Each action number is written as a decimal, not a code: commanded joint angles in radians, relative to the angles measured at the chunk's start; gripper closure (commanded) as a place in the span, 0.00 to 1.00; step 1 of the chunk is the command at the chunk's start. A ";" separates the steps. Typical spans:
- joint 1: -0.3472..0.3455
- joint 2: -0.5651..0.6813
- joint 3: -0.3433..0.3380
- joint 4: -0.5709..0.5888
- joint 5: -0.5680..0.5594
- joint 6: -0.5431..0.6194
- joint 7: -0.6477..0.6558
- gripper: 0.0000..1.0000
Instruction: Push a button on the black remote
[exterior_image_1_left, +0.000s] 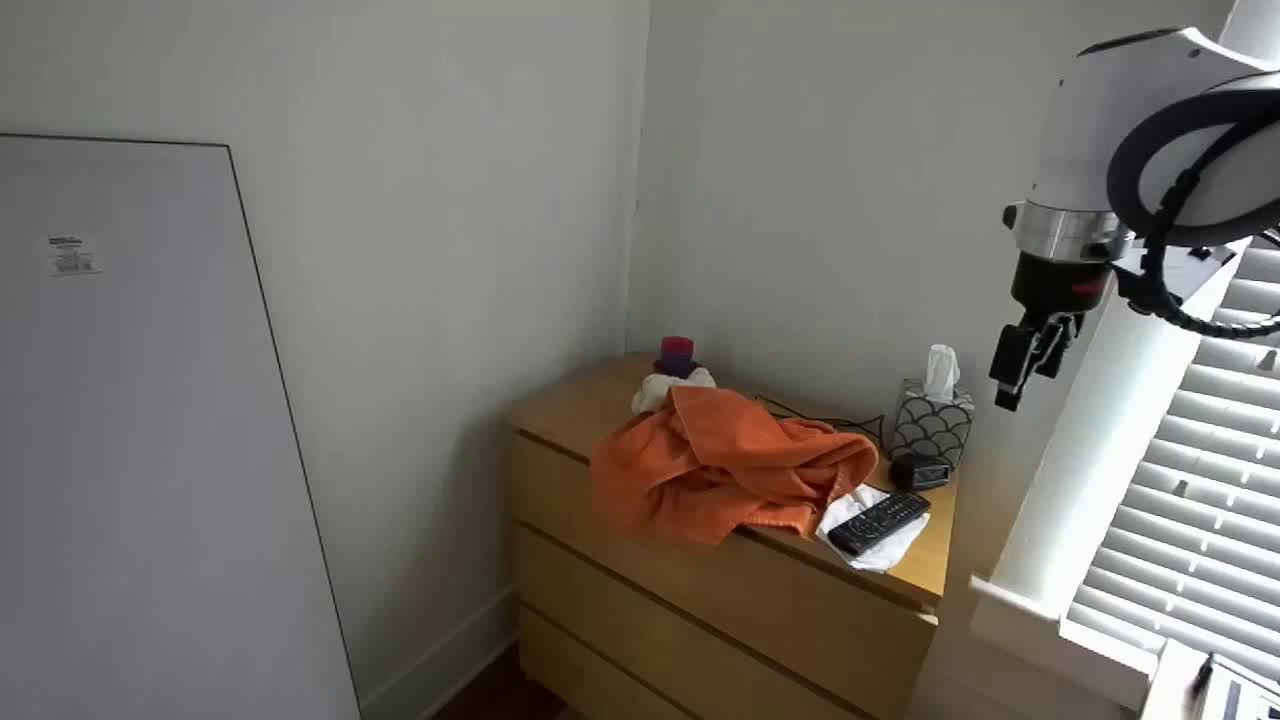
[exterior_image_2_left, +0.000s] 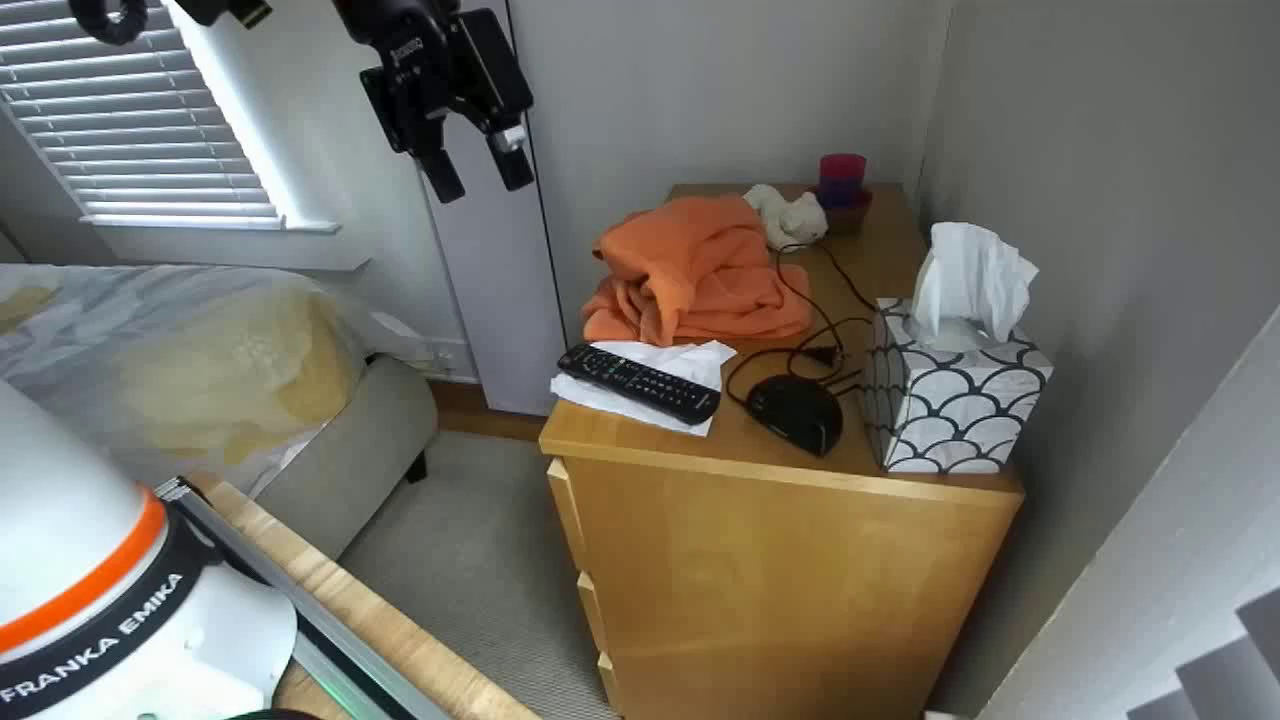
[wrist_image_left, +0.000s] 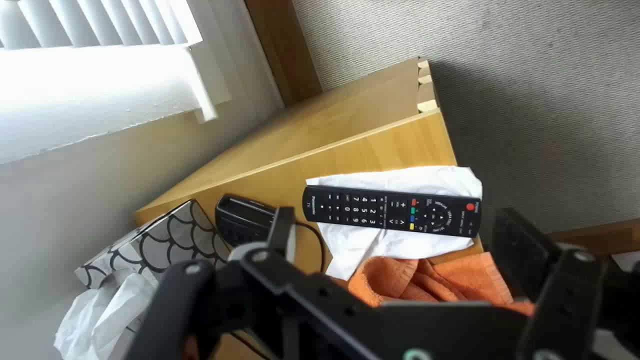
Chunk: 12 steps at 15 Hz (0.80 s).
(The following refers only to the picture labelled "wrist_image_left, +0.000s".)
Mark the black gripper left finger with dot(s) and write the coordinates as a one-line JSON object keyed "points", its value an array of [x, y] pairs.
{"points": [[267, 293]]}

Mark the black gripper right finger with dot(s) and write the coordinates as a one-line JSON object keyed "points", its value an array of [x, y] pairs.
{"points": [[561, 293]]}

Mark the black clock radio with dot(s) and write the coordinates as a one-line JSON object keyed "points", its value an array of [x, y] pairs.
{"points": [[243, 221]]}

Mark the orange towel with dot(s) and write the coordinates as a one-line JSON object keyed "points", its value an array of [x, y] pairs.
{"points": [[452, 280]]}

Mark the scale pattern tissue box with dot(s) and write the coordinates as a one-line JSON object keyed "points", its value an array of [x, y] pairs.
{"points": [[167, 241]]}

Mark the light wooden dresser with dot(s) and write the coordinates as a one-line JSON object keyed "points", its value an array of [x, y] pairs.
{"points": [[320, 152]]}

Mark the white tissue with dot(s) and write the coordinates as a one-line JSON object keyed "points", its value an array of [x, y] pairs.
{"points": [[100, 320]]}

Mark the white paper sheet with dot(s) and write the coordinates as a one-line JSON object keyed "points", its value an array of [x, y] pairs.
{"points": [[401, 181]]}

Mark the white window sill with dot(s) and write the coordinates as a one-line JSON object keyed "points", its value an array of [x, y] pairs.
{"points": [[100, 93]]}

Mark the white window blinds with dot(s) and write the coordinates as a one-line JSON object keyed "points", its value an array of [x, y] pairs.
{"points": [[100, 21]]}

